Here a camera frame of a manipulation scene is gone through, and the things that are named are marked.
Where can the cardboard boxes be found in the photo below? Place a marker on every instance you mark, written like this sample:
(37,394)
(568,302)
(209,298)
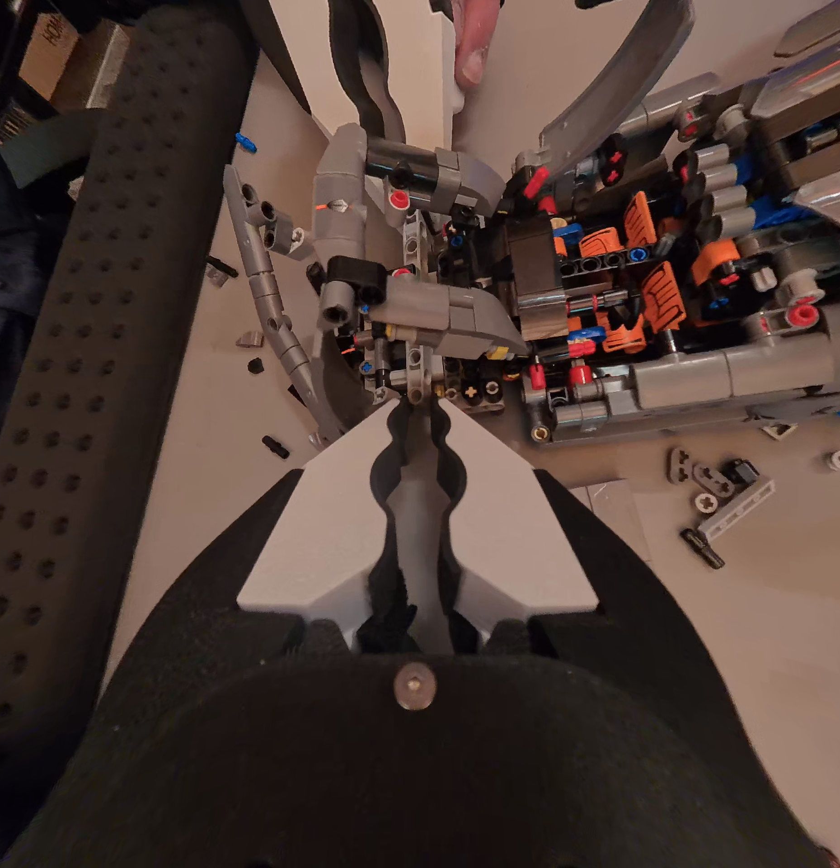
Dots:
(54,54)

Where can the black and grey lego piece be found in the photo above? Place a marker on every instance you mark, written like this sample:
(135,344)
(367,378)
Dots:
(352,278)

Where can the white sticker sheet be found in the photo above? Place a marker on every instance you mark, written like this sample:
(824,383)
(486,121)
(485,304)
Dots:
(609,502)

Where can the light grey lego bracket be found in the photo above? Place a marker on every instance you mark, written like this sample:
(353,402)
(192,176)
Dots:
(777,429)

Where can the blue lego pin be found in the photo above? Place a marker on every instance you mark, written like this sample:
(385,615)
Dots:
(245,142)

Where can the person's left hand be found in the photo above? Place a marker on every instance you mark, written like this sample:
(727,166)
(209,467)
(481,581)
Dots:
(477,41)

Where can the grey lego car model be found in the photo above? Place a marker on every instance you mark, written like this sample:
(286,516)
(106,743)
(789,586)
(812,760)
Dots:
(664,380)

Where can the black lego connector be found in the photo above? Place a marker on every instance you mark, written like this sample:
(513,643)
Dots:
(220,269)

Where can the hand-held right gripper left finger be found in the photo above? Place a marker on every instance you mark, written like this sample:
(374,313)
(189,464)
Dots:
(311,542)

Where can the grey curved lego fender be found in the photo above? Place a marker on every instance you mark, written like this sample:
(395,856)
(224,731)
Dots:
(264,278)

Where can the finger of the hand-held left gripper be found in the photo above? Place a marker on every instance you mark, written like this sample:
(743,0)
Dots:
(304,61)
(426,68)

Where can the black lego axle pin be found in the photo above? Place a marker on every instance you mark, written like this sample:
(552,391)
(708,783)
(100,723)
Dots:
(701,548)

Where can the dark grey lego connector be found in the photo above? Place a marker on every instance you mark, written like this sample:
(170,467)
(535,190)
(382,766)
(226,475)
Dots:
(742,471)

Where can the black tubular lego piece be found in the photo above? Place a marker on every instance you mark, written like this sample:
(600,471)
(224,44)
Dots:
(276,446)

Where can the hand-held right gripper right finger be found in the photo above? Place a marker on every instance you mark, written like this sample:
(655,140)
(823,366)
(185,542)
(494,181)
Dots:
(521,542)

